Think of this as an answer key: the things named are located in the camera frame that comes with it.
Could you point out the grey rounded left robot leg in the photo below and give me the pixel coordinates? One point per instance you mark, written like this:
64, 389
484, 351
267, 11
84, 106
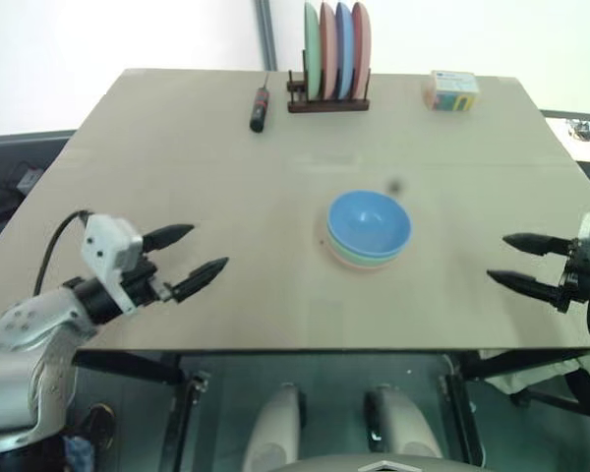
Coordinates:
273, 423

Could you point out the blue bowl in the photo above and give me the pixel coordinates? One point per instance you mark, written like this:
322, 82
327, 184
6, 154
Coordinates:
369, 221

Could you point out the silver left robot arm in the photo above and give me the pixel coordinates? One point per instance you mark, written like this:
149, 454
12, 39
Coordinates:
24, 319

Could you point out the green plate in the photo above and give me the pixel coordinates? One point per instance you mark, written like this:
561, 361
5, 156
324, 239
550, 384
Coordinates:
311, 49

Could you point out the pink plate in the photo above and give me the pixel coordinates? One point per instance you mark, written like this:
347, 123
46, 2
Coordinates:
327, 49

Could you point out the white cloth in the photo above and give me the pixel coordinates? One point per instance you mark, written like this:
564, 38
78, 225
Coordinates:
536, 376

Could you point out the grey rounded right robot leg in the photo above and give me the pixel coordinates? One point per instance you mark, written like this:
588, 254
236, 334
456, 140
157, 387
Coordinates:
398, 423

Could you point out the green bowl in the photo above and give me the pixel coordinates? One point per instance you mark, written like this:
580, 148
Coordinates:
346, 256

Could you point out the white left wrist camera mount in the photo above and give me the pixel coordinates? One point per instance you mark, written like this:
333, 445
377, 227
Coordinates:
105, 241

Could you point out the pink bowl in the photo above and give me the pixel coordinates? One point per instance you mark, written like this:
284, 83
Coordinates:
359, 266

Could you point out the blue plate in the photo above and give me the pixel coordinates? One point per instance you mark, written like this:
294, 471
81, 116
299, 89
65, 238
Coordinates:
344, 49

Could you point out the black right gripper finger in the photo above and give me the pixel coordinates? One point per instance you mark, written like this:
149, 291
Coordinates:
536, 244
526, 285

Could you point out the grey rounded robot leg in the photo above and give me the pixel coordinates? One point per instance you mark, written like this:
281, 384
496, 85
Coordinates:
273, 423
398, 423

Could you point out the grey metal pole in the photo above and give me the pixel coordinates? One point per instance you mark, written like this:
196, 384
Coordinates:
267, 34

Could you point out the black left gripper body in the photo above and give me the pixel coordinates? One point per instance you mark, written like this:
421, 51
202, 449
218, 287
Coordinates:
140, 284

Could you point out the dark wooden plate rack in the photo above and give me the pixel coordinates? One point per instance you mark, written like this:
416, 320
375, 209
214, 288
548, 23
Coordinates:
327, 104

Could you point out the black table frame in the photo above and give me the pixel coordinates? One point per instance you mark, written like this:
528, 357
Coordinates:
128, 366

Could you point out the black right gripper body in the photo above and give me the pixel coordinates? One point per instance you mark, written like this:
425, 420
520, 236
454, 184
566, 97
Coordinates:
580, 277

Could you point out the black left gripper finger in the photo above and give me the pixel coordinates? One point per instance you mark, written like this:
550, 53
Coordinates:
201, 277
167, 236

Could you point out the colourful small carton box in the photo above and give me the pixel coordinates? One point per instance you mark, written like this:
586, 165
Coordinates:
452, 93

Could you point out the red plate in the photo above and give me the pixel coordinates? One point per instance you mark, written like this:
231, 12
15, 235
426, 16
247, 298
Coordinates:
361, 49

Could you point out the grey robot torso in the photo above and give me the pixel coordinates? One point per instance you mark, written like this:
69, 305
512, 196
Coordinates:
373, 464

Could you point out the black red screwdriver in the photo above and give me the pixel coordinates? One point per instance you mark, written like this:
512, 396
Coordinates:
259, 105

